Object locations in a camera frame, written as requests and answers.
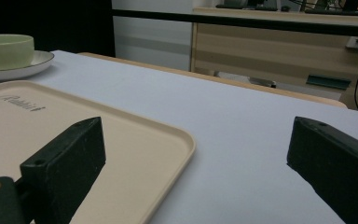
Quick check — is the white table cover sheet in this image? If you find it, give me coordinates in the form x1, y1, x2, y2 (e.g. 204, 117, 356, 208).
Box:
0, 49, 358, 224

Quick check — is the light wooden desk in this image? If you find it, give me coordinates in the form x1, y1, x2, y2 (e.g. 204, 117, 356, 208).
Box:
189, 7, 358, 110

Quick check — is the dark green flat box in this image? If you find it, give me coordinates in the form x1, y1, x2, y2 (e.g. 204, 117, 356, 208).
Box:
305, 74, 352, 91

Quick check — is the black curtain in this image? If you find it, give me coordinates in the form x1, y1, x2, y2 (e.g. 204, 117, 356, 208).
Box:
0, 0, 117, 58

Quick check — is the black horizontal bar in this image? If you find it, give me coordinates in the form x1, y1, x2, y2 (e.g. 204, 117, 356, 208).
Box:
111, 8, 358, 39

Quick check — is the white saucer with dark rim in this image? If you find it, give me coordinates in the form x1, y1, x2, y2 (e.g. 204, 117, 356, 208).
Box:
0, 49, 55, 82

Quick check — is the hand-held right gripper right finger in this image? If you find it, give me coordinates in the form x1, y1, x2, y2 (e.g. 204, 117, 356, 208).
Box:
286, 116, 358, 224

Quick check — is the light green bowl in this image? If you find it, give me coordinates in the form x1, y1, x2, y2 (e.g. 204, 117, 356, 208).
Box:
0, 34, 35, 72

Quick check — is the black keyboard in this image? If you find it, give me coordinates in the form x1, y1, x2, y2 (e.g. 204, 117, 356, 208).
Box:
304, 8, 358, 18
215, 3, 279, 12

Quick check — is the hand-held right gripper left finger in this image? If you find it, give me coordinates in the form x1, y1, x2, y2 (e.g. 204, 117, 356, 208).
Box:
20, 116, 107, 224

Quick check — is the beige plastic tray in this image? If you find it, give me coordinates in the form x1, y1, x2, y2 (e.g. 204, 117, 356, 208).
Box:
0, 79, 197, 224

